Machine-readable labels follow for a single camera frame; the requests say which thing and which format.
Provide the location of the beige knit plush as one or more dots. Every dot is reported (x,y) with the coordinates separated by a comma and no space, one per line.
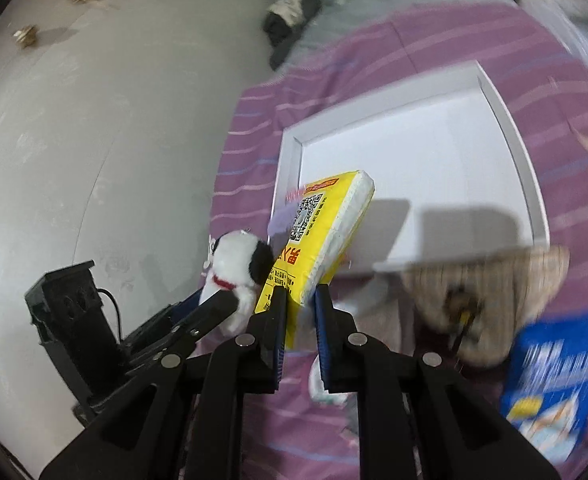
(513,285)

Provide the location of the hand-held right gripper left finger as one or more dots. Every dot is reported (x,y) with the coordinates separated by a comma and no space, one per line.
(279,332)

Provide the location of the purple striped blanket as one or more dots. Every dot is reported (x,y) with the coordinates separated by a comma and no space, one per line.
(473,45)

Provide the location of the white cardboard box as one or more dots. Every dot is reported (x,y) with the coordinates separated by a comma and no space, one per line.
(423,160)

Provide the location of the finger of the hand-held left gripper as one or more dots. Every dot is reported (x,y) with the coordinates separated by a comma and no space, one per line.
(189,305)
(204,315)

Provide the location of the yellow tissue packet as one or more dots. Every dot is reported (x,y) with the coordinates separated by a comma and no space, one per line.
(324,220)

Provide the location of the black and white plush dog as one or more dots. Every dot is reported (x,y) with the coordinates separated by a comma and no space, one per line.
(234,260)

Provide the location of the large blue packet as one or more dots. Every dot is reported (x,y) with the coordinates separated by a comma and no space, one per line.
(558,370)

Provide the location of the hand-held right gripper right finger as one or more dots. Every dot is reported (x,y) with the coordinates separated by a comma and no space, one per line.
(321,340)

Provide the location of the dark clothes pile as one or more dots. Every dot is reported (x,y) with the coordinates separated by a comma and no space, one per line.
(289,10)

